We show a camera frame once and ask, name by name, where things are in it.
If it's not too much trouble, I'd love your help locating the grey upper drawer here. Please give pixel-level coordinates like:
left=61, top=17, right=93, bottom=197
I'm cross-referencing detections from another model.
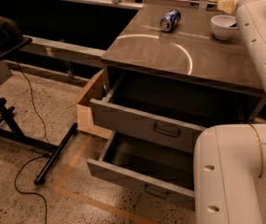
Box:
left=89, top=73, right=208, bottom=154

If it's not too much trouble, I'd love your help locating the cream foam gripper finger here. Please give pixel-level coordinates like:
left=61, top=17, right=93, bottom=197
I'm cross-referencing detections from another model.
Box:
left=217, top=0, right=237, bottom=14

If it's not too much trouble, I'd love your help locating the grey lower drawer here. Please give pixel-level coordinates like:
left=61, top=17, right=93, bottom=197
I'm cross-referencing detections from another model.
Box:
left=87, top=133, right=195, bottom=211

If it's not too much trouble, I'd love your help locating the black folding stand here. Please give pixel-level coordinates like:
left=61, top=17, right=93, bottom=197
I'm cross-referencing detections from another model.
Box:
left=0, top=98, right=77, bottom=185

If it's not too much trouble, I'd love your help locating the black floor cable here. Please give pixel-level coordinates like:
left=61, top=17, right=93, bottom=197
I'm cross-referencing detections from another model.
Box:
left=14, top=61, right=51, bottom=224

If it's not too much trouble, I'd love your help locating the blue soda can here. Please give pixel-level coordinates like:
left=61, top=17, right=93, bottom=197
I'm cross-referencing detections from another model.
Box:
left=160, top=9, right=181, bottom=32

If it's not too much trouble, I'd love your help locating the grey metal rail beam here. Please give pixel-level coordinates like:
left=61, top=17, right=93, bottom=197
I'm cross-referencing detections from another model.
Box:
left=21, top=36, right=105, bottom=68

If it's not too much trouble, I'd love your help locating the grey drawer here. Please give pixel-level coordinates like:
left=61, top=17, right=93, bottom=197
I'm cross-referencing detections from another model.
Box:
left=89, top=73, right=208, bottom=154
left=87, top=133, right=195, bottom=211

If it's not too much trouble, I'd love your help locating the cardboard box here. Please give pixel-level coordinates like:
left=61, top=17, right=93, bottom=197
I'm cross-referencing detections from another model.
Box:
left=69, top=70, right=112, bottom=139

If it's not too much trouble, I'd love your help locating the white ceramic bowl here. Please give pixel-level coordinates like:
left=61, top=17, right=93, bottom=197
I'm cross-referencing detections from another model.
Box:
left=211, top=15, right=237, bottom=40

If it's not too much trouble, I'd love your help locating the grey drawer cabinet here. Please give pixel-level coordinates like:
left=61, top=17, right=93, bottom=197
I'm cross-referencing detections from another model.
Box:
left=102, top=5, right=266, bottom=127

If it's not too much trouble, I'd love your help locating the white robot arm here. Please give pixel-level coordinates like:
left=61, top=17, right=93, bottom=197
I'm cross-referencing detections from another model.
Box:
left=193, top=0, right=266, bottom=224

